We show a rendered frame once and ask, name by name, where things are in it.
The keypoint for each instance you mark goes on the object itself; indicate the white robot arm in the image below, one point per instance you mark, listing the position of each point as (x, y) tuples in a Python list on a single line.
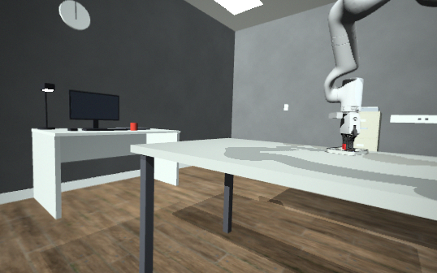
[(345, 48)]

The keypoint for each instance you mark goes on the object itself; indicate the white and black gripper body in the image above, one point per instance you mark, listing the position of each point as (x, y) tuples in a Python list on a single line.
[(347, 122)]

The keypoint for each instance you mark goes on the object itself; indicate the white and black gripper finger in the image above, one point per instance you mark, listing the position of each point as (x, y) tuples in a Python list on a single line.
[(344, 138), (351, 139)]

